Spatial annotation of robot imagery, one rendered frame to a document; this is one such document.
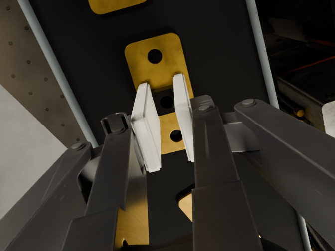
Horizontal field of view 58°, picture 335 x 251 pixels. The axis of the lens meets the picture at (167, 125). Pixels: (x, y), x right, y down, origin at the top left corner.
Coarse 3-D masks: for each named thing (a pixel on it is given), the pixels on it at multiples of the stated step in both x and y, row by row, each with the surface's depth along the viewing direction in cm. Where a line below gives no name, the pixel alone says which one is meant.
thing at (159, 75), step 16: (128, 48) 20; (144, 48) 20; (160, 48) 20; (176, 48) 20; (128, 64) 20; (144, 64) 20; (160, 64) 20; (176, 64) 20; (144, 80) 21; (160, 80) 21; (160, 96) 20; (192, 96) 21; (160, 112) 21; (160, 128) 22; (176, 128) 22; (176, 144) 23
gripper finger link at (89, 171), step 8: (136, 144) 14; (96, 152) 14; (136, 152) 14; (96, 160) 13; (88, 168) 13; (96, 168) 13; (80, 176) 13; (88, 176) 13; (80, 184) 13; (88, 184) 13
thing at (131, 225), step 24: (120, 120) 14; (120, 144) 12; (120, 168) 10; (144, 168) 14; (96, 192) 9; (120, 192) 9; (144, 192) 12; (96, 216) 7; (120, 216) 7; (144, 216) 11; (72, 240) 7; (96, 240) 6; (120, 240) 7; (144, 240) 9
